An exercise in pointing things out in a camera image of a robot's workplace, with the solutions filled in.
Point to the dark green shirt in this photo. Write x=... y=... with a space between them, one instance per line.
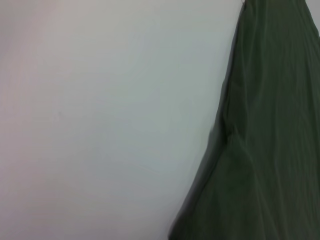
x=262 y=137

